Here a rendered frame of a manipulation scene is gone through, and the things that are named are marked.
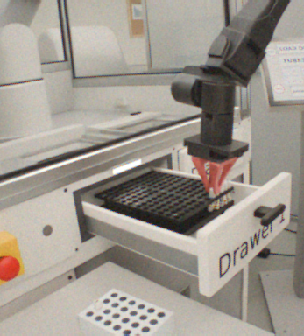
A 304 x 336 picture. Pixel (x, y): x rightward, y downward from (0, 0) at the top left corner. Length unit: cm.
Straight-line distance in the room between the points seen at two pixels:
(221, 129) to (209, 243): 20
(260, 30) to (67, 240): 52
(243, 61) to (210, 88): 7
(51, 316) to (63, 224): 17
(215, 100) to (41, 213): 36
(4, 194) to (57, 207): 11
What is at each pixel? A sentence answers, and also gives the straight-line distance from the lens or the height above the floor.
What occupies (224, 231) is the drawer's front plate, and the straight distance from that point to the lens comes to 54.
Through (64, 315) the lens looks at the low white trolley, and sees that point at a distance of 67.
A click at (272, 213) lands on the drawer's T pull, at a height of 91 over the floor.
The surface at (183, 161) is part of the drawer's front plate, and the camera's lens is 91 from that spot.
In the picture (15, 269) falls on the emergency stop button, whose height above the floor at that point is 87.
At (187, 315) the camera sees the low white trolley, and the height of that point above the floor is 76.
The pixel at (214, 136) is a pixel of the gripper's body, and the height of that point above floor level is 102.
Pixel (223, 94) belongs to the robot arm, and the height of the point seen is 109.
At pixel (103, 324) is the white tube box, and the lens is 58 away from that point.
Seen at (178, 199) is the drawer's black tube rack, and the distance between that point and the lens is 69.
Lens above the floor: 117
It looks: 17 degrees down
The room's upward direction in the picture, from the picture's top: 5 degrees counter-clockwise
